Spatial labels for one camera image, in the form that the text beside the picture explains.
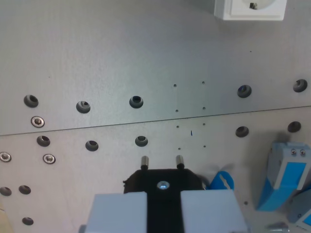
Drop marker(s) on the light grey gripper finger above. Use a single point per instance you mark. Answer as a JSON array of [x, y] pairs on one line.
[[209, 211], [116, 213]]

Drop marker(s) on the black two-pin power plug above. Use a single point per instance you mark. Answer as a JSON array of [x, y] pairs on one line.
[[164, 206]]

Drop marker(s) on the blue round plastic knob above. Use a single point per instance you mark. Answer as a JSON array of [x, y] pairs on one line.
[[222, 180]]

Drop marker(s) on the blue and grey plastic fixture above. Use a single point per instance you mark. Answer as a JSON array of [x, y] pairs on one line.
[[279, 177]]

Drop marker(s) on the silver countersunk hex screw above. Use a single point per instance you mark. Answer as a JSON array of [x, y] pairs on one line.
[[49, 159], [38, 121], [5, 157]]

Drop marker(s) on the grey plastic block, blue inset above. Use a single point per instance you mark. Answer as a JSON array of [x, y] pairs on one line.
[[301, 208]]

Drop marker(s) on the white wall socket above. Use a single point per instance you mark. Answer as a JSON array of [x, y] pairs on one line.
[[252, 11]]

